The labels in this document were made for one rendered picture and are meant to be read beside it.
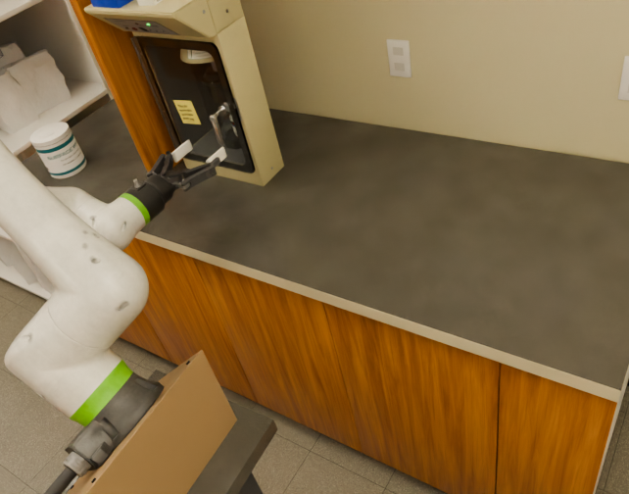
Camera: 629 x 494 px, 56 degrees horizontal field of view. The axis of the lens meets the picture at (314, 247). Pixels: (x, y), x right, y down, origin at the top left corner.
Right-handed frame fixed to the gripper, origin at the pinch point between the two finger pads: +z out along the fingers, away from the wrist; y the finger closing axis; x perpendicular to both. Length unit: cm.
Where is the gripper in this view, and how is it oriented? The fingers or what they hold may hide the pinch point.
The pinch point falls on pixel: (203, 150)
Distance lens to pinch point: 163.2
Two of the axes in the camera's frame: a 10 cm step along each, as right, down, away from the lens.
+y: -8.3, -2.4, 5.0
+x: 1.8, 7.4, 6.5
